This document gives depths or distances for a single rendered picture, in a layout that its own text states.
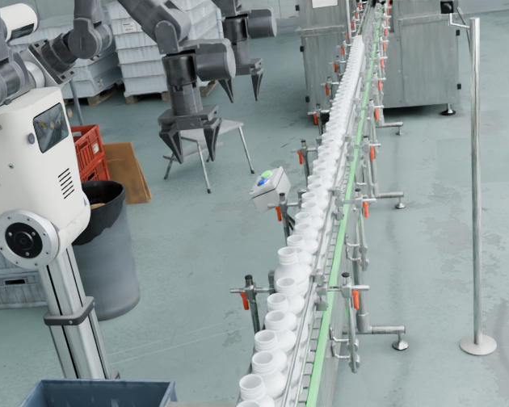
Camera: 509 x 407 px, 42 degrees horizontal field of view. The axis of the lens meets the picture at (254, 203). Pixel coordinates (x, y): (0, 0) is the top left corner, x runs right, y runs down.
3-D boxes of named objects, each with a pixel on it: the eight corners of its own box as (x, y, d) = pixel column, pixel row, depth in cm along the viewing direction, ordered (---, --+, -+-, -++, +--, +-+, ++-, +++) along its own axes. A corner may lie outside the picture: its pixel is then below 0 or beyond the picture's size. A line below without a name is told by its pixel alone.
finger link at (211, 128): (220, 165, 123) (211, 117, 120) (183, 169, 125) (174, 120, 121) (228, 153, 129) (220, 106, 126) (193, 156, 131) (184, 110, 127)
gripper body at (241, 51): (224, 69, 169) (219, 39, 166) (262, 65, 166) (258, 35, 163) (216, 74, 163) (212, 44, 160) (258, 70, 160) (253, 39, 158)
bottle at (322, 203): (337, 243, 174) (330, 185, 168) (318, 251, 172) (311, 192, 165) (323, 236, 179) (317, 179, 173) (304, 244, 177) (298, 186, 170)
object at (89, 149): (73, 186, 419) (64, 153, 410) (13, 190, 426) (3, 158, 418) (106, 153, 474) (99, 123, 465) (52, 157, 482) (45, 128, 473)
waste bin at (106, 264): (132, 327, 340) (103, 213, 315) (52, 327, 350) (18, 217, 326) (160, 281, 381) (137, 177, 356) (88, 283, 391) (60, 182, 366)
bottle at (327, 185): (317, 230, 183) (311, 174, 177) (312, 222, 189) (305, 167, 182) (338, 226, 184) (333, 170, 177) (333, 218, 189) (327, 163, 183)
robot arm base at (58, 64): (26, 47, 168) (58, 86, 170) (47, 27, 165) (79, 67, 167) (43, 40, 176) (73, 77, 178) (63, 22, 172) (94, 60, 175)
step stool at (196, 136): (208, 161, 568) (199, 113, 552) (255, 173, 524) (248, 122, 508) (162, 178, 541) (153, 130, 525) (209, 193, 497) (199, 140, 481)
